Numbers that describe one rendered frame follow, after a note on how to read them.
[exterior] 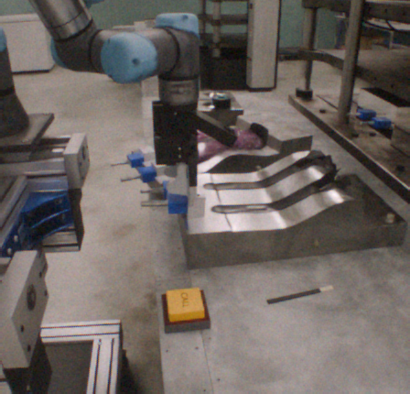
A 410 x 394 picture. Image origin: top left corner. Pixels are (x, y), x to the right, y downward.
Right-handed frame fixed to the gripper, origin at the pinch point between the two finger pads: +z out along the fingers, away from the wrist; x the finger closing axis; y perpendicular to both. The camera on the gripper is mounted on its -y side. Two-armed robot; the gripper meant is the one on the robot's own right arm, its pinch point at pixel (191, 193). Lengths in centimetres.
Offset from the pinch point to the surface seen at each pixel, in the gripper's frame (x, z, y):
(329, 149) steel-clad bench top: -49, 13, -55
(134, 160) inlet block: -35.2, 6.9, 12.2
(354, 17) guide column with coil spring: -79, -30, -75
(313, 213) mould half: 7.5, 2.5, -24.0
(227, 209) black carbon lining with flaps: -1.1, 5.1, -7.8
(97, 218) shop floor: -147, 93, 42
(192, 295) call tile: 19.6, 9.7, 2.7
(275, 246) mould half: 8.0, 9.7, -16.2
